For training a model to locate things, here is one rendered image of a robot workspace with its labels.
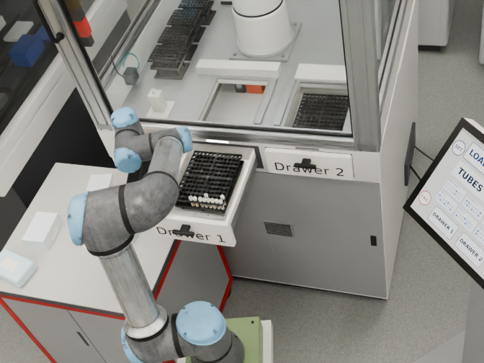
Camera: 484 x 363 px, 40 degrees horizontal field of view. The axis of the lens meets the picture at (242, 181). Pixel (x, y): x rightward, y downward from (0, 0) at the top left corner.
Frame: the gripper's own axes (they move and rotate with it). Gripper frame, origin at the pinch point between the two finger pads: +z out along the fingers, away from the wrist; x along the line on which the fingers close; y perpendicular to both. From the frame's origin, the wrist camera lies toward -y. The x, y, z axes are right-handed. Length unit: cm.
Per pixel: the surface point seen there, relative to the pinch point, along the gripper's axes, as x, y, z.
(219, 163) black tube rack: -12.9, 22.0, 4.7
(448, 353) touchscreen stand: -92, 17, 91
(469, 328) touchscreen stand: -99, 7, 50
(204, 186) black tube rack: -12.1, 11.0, 4.3
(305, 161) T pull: -42, 27, 3
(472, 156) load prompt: -94, 18, -21
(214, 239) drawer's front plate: -21.3, -5.0, 9.5
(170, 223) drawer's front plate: -7.7, -6.1, 3.9
